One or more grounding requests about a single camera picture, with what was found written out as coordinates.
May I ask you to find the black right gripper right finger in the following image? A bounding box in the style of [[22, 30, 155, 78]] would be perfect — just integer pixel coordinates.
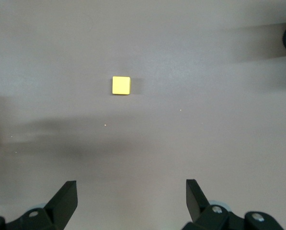
[[181, 179, 284, 230]]

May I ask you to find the yellow cube block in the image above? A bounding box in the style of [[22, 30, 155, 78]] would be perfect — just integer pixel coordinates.
[[111, 76, 132, 96]]

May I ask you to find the brown table mat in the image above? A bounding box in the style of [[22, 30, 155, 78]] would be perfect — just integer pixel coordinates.
[[0, 0, 286, 230]]

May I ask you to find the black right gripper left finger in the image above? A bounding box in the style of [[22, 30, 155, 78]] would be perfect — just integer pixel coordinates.
[[0, 181, 78, 230]]

